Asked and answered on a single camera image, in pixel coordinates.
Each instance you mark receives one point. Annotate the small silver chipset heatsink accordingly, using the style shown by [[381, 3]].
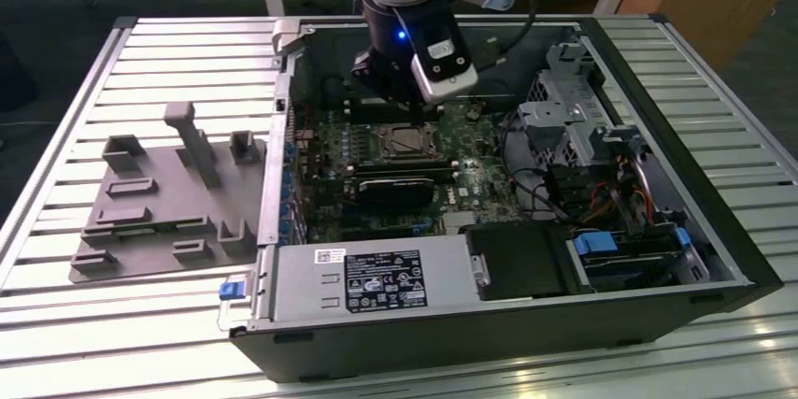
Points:
[[457, 221]]

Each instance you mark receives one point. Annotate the grey parts rack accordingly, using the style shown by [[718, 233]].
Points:
[[161, 212]]

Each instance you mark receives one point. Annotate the black RAM stick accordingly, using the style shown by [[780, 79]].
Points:
[[399, 168]]

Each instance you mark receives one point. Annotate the black drive shroud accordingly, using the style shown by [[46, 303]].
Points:
[[518, 259]]

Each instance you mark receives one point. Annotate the green motherboard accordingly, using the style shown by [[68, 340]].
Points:
[[492, 184]]

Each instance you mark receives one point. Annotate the blue disk carrier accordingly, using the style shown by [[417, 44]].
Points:
[[595, 242]]

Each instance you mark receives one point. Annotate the round coin battery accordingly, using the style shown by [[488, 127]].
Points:
[[471, 114]]

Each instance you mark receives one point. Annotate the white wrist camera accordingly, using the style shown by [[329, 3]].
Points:
[[445, 72]]

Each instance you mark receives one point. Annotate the black graphics card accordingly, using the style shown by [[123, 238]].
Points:
[[395, 191]]

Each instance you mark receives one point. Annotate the silver power supply unit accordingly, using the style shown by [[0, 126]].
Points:
[[299, 277]]

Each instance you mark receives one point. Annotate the black open PC case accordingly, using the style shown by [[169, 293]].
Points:
[[436, 352]]

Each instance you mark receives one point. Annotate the CPU socket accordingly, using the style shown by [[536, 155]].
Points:
[[408, 159]]

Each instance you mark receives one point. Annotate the grey metal drive cage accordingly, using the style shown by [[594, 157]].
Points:
[[560, 128]]

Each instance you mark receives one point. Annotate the blue case latch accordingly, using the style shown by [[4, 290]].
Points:
[[231, 289]]

